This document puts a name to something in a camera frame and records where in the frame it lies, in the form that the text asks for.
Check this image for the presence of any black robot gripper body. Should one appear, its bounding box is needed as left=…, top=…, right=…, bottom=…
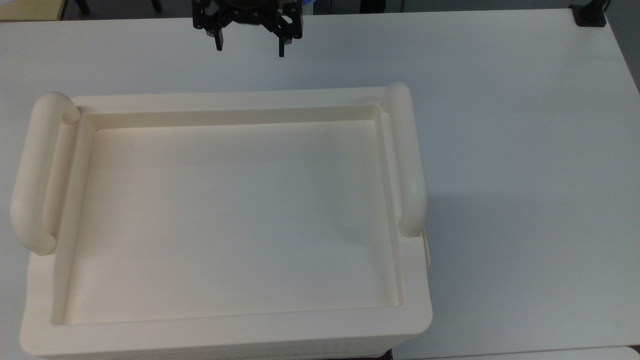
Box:
left=192, top=0, right=304, bottom=41

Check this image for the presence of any cream plastic cabinet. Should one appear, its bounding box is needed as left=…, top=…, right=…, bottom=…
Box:
left=10, top=82, right=434, bottom=360

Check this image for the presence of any black table clamp mount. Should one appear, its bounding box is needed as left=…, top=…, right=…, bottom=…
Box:
left=570, top=0, right=609, bottom=27

